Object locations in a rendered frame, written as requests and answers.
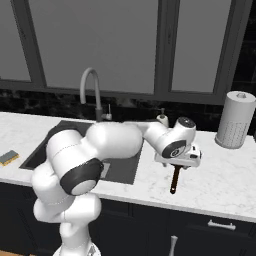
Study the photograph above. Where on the grey curved tap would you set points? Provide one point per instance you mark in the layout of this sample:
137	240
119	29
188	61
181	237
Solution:
97	90

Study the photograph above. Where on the dark drawer front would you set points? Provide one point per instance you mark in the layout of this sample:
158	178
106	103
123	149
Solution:
216	241

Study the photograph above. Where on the grey framed window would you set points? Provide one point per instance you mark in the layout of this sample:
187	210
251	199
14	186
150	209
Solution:
100	43

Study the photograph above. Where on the yellow and grey sponge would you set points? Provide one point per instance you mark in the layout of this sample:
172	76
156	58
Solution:
8	157

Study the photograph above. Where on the white paper towel roll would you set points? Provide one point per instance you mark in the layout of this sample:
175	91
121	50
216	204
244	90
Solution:
235	121

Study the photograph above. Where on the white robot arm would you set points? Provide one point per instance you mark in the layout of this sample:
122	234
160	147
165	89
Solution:
110	140

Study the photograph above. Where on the white soap dispenser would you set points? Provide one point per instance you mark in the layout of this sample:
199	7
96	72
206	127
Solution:
163	119

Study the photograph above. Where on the dark base cupboard run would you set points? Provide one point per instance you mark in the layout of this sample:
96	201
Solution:
133	230

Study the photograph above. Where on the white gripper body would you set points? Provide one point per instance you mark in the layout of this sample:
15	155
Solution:
173	162

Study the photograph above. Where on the dark sink basin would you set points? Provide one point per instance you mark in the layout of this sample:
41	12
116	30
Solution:
121	170

